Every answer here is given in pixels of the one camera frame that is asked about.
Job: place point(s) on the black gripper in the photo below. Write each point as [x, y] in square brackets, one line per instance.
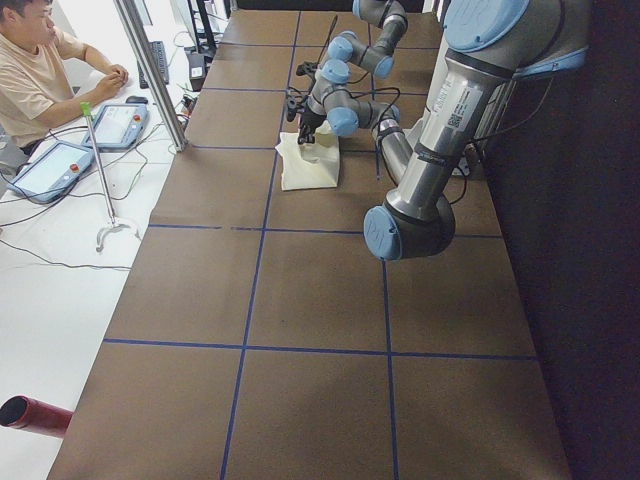
[306, 120]

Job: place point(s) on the black box with white label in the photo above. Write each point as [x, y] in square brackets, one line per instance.
[197, 70]

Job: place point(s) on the far blue teach pendant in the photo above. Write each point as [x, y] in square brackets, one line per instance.
[117, 127]

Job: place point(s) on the cream long-sleeve printed shirt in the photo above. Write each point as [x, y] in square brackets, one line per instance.
[312, 165]

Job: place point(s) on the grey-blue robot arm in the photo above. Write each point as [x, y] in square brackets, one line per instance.
[375, 58]
[485, 44]

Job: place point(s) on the black keyboard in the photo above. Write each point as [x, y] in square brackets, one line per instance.
[159, 56]

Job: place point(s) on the seated man in beige shirt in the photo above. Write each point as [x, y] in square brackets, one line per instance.
[36, 96]

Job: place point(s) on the near blue teach pendant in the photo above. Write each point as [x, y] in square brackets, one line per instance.
[53, 174]

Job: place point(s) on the metal reacher grabber tool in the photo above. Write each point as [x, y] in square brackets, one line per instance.
[115, 223]

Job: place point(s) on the blue teach pendant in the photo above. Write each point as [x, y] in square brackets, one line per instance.
[117, 127]
[53, 174]

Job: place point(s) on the red cylinder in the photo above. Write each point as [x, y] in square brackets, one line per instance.
[35, 416]

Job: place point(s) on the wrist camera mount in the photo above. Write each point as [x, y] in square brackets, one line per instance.
[295, 102]
[307, 68]

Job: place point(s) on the aluminium frame post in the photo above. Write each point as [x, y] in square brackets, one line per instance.
[139, 42]

